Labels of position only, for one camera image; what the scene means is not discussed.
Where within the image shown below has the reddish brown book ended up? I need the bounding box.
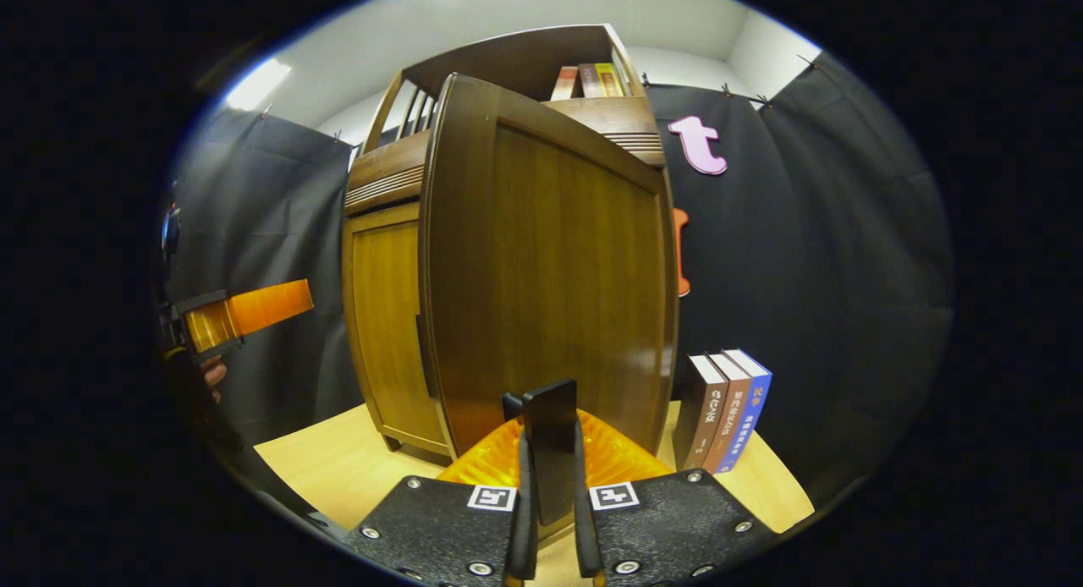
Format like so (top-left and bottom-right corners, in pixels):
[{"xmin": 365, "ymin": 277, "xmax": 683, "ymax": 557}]
[{"xmin": 702, "ymin": 353, "xmax": 753, "ymax": 475}]

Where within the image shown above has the wooden ribbed drawer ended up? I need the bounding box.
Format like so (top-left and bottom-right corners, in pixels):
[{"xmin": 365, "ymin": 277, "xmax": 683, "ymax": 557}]
[{"xmin": 344, "ymin": 96, "xmax": 667, "ymax": 217}]

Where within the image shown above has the dark brown book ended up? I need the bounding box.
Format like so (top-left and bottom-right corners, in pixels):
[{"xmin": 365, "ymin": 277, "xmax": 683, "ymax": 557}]
[{"xmin": 673, "ymin": 354, "xmax": 730, "ymax": 471}]

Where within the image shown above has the blue book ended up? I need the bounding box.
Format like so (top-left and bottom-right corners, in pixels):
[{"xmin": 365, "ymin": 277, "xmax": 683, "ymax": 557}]
[{"xmin": 717, "ymin": 348, "xmax": 772, "ymax": 475}]

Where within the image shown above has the wooden cabinet door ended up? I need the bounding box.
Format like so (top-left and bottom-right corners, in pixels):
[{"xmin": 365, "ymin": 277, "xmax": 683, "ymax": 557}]
[
  {"xmin": 343, "ymin": 202, "xmax": 451, "ymax": 458},
  {"xmin": 419, "ymin": 73, "xmax": 680, "ymax": 526}
]

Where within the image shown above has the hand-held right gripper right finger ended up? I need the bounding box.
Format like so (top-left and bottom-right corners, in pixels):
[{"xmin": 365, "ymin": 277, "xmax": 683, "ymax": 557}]
[{"xmin": 574, "ymin": 409, "xmax": 783, "ymax": 587}]

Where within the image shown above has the black backdrop cloth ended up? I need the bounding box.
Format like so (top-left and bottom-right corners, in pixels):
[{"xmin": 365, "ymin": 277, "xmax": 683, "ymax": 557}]
[{"xmin": 165, "ymin": 52, "xmax": 957, "ymax": 488}]

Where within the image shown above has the wooden double-door shoe cabinet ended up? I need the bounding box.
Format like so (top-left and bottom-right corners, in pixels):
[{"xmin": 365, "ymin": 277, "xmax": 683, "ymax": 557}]
[{"xmin": 341, "ymin": 25, "xmax": 669, "ymax": 467}]

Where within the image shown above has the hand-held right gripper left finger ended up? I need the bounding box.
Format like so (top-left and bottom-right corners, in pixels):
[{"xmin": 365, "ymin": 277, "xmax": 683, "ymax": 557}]
[{"xmin": 347, "ymin": 414, "xmax": 539, "ymax": 587}]

